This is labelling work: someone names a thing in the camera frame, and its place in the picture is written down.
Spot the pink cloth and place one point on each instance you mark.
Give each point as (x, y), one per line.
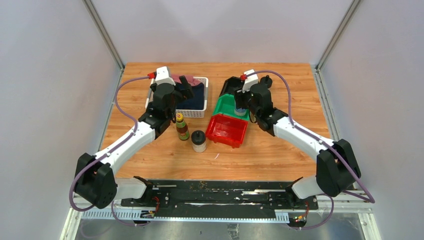
(190, 79)

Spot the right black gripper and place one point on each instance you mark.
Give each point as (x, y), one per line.
(240, 97)

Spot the yellow cap sauce bottle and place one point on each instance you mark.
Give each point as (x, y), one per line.
(181, 127)

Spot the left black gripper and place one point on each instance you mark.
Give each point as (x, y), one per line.
(186, 88)

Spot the red plastic bin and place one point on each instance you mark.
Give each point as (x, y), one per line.
(226, 130)

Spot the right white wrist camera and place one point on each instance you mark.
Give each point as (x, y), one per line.
(249, 79)

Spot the white plastic basket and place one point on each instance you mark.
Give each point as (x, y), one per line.
(195, 113)

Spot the dark blue cloth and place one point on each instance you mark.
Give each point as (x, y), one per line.
(195, 103)

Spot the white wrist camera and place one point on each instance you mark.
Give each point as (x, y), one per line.
(163, 76)
(249, 79)

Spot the black plastic bin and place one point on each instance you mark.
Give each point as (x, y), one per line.
(231, 86)

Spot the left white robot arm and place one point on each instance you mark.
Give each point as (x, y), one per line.
(95, 175)

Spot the black cap shaker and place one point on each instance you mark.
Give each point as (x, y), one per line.
(267, 81)
(198, 139)

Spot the aluminium rail frame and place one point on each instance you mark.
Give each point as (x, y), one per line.
(86, 206)

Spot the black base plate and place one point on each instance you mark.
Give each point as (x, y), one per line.
(213, 201)

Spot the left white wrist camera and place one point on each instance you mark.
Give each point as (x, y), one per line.
(163, 76)

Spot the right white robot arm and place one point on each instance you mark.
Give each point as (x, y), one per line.
(336, 164)

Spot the black cap shaker front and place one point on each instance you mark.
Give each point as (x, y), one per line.
(198, 139)

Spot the black cap shaker back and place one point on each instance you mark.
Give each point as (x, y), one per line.
(267, 81)

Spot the green plastic bin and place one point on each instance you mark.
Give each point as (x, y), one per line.
(226, 105)

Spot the silver lid jar back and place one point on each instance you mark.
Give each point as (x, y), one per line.
(240, 112)

